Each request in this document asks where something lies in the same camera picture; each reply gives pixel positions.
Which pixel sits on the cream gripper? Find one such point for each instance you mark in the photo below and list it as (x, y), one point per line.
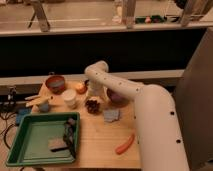
(95, 92)

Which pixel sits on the dark grape bunch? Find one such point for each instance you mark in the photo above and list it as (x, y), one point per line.
(92, 106)

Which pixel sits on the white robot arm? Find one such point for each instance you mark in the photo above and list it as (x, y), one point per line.
(160, 140)

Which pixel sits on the purple bowl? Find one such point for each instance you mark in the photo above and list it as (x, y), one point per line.
(116, 99)

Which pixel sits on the red-brown bowl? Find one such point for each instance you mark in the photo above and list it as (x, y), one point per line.
(56, 84)

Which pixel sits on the orange fruit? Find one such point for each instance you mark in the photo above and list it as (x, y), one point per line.
(80, 88)

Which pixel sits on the white cup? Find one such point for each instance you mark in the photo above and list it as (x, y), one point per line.
(69, 97)

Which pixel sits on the grey blue cloth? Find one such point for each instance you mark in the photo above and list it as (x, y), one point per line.
(111, 115)

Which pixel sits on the black tool in tray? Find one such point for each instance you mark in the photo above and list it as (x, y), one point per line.
(68, 136)

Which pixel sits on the wooden spatula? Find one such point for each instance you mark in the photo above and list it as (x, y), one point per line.
(36, 100)

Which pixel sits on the blue cup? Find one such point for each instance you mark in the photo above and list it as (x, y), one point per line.
(44, 107)

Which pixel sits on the orange carrot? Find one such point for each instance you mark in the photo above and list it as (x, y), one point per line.
(124, 147)

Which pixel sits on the sponge in tray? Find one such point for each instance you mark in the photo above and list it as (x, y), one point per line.
(56, 144)

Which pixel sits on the blue box beside table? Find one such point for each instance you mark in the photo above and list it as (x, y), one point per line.
(21, 113)

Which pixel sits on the green plastic tray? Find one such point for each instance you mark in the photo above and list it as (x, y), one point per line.
(30, 145)

